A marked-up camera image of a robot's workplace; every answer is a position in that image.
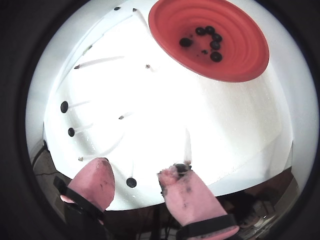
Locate pink-tipped gripper finger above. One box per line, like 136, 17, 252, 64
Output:
53, 157, 116, 240
156, 161, 241, 240

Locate red collapsible cup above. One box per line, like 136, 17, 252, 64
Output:
148, 0, 270, 83

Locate white foam board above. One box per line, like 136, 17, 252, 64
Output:
43, 4, 295, 212

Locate tall beige wooden stick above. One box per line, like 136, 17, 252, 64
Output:
132, 8, 149, 27

